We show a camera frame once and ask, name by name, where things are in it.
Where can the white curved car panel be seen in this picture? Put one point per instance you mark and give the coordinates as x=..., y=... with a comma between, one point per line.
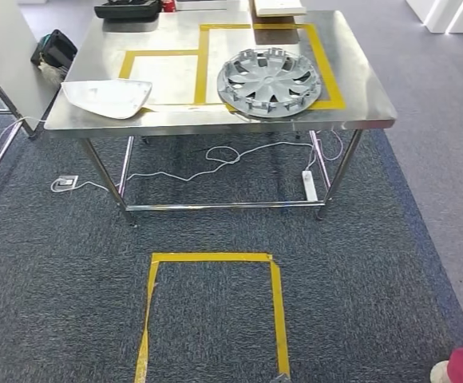
x=107, y=98

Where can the stainless steel workbench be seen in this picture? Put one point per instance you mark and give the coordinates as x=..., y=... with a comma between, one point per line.
x=355, y=79

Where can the white power strip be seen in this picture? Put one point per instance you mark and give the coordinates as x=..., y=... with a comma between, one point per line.
x=310, y=185

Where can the grey wheel hubcap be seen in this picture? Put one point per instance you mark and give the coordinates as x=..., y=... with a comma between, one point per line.
x=269, y=82

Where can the white paper bag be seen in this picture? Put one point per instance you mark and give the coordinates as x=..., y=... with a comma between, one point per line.
x=279, y=6

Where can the red can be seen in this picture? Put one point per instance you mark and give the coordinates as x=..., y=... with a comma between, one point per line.
x=168, y=5

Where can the floor socket plate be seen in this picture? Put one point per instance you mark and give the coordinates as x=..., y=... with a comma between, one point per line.
x=66, y=183

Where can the black flat tray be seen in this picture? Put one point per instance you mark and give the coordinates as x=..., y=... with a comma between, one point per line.
x=128, y=10

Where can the black bag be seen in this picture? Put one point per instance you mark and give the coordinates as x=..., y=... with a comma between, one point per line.
x=57, y=50

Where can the grey side table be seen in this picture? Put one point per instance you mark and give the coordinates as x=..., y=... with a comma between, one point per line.
x=8, y=63

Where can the white display plinth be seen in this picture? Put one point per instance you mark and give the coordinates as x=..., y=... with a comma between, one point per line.
x=447, y=13

